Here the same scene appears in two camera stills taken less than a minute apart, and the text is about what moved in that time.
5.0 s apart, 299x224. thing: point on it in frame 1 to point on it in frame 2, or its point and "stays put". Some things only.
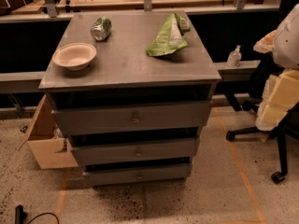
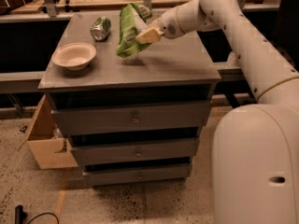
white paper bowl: x=74 y=56 stays put
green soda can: x=101 y=28 stays put
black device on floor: x=20 y=215 stays put
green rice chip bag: x=170 y=37 to x=133 y=19
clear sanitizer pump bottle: x=234 y=58 stays put
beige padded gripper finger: x=265 y=44 to x=168 y=23
